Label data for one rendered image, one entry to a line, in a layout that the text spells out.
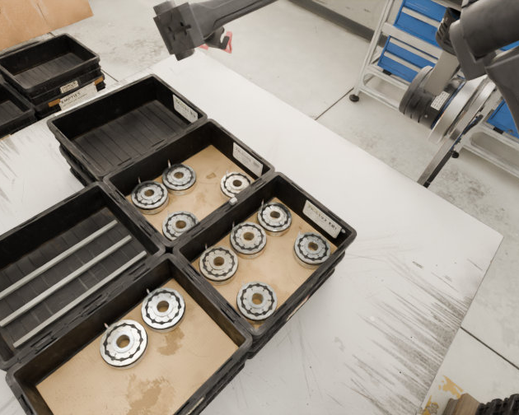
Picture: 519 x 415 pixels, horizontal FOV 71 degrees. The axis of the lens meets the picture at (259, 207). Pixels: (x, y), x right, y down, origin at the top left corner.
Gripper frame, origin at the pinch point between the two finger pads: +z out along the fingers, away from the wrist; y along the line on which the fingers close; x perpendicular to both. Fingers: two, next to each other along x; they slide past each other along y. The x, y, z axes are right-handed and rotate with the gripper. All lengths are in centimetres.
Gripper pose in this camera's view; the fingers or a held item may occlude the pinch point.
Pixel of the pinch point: (218, 48)
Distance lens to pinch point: 143.6
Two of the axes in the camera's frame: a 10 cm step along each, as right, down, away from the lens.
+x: 3.3, -9.4, 0.6
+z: 3.0, 1.6, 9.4
